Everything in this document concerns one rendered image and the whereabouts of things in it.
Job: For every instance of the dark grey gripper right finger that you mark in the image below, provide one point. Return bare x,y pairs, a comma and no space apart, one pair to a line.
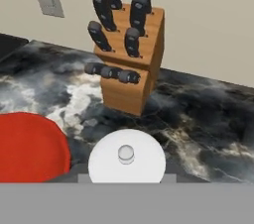
180,174

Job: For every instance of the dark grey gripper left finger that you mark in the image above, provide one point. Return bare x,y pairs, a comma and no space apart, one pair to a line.
73,175

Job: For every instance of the white round lid with knob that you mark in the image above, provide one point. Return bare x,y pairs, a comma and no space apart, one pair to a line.
105,160

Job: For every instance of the wooden knife block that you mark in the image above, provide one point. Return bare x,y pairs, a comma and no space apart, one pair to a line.
127,94

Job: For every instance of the black hob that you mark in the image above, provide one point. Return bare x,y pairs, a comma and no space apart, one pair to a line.
10,45

